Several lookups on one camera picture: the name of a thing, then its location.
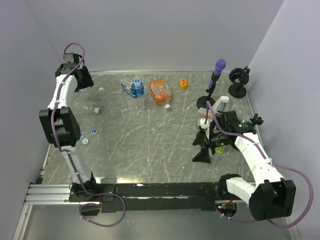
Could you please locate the clear bottle blue ring cap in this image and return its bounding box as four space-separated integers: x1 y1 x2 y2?
74 101 102 115

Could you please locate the purple microphone on stand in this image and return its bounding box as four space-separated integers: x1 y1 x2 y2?
196 58 227 109

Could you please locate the yellow orange bottle cap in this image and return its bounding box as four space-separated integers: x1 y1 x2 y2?
179 78 188 90

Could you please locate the green toy brick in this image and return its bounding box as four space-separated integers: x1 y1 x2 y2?
215 146 225 154

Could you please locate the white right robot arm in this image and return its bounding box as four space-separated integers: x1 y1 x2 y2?
192 111 296 221

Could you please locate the glitter silver microphone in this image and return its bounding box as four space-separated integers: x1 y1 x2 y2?
197 106 251 123

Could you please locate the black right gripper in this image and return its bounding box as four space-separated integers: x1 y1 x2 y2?
192 129 233 164

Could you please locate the blue water bottle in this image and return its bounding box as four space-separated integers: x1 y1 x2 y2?
120 77 144 99

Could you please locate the black empty microphone stand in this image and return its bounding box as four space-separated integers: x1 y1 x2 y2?
228 66 250 99

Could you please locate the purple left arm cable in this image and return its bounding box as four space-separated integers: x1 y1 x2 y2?
49 42 127 228

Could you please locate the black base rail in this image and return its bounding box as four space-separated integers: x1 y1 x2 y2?
68 182 234 213

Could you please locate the white rectangular device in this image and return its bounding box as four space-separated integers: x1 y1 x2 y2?
212 96 230 112

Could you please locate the orange plastic bottle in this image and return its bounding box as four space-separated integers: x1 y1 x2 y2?
149 78 172 111

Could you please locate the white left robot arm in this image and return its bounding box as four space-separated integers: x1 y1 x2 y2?
38 53 99 201

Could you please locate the clear bottle white cap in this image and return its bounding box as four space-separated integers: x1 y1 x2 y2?
98 87 118 118

